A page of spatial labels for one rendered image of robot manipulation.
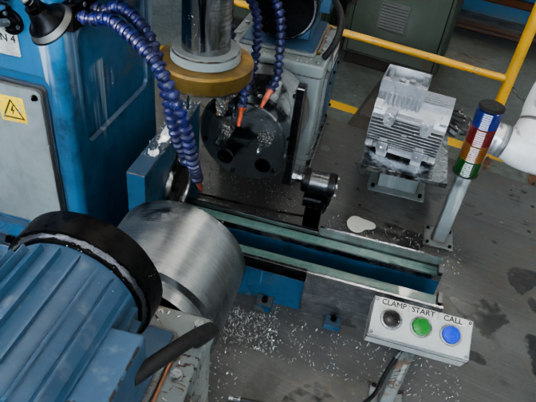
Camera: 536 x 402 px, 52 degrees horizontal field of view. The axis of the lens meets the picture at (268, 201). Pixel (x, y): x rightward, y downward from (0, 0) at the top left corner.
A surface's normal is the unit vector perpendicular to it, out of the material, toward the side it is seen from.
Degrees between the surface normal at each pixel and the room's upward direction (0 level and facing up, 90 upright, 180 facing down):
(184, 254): 21
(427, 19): 90
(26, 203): 90
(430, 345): 25
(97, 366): 0
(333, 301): 90
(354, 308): 90
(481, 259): 0
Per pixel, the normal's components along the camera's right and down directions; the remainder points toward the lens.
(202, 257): 0.64, -0.48
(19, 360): 0.46, -0.62
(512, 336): 0.11, -0.77
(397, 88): -0.37, 0.56
